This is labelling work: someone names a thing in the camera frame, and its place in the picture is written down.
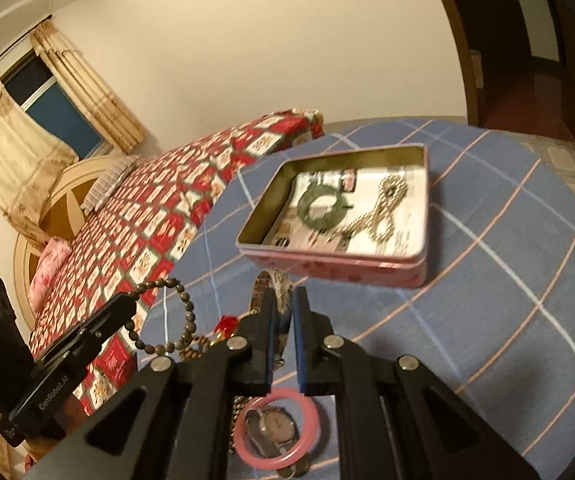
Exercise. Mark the striped pillow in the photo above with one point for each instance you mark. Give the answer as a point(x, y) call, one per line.
point(110, 180)

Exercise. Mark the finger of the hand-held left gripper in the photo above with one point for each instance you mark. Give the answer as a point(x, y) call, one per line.
point(67, 375)

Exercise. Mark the pink pillow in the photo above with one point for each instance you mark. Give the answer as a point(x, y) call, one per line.
point(47, 270)

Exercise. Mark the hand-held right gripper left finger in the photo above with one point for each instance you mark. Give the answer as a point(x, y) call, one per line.
point(267, 340)

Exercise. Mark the round wooden headboard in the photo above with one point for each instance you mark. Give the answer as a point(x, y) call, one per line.
point(67, 205)

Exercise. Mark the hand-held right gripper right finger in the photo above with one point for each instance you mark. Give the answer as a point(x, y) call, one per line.
point(301, 345)

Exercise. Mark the wristwatch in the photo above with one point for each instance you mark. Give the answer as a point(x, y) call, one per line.
point(275, 425)

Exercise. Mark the window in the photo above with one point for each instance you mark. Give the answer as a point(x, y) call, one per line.
point(52, 105)

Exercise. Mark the pink tin box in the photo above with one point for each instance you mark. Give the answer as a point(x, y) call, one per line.
point(342, 270)

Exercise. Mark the red patterned bed blanket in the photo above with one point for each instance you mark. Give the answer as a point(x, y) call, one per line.
point(142, 220)

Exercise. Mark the blue checked tablecloth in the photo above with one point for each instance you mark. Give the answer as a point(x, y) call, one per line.
point(467, 310)

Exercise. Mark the brown door frame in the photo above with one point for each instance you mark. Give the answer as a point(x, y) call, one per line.
point(460, 35)

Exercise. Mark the beige curtain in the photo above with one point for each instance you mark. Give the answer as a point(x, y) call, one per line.
point(92, 90)
point(7, 160)

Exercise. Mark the pink bangle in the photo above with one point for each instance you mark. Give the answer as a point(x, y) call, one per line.
point(248, 454)

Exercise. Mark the green jade bangle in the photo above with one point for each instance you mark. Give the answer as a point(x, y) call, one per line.
point(307, 210)

